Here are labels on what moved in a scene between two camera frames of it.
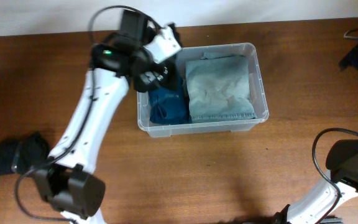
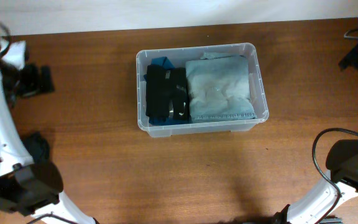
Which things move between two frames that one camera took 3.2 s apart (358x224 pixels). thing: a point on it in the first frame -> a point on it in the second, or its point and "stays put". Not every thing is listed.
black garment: (171, 55) -> (163, 84)
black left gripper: (150, 74) -> (35, 81)
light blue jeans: (219, 87) stays put
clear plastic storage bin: (260, 104) stays put
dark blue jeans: (204, 114) stays put
